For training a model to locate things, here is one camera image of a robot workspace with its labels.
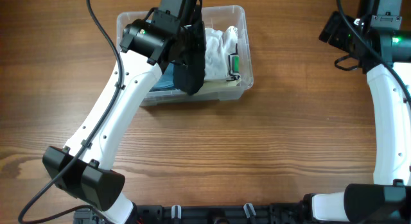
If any cream cloth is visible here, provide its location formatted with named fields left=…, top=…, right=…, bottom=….
left=195, top=79, right=241, bottom=95

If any black cloth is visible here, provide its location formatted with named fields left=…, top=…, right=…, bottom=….
left=173, top=21, right=206, bottom=96

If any white t-shirt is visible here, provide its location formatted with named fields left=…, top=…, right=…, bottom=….
left=204, top=26, right=240, bottom=82

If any blue denim cloth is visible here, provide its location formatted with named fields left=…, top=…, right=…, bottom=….
left=150, top=63, right=175, bottom=91

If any clear plastic storage container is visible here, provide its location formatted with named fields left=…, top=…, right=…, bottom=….
left=118, top=5, right=254, bottom=106

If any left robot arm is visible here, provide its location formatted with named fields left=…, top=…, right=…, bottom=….
left=42, top=0, right=206, bottom=223

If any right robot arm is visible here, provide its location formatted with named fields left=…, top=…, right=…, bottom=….
left=299, top=0, right=410, bottom=223

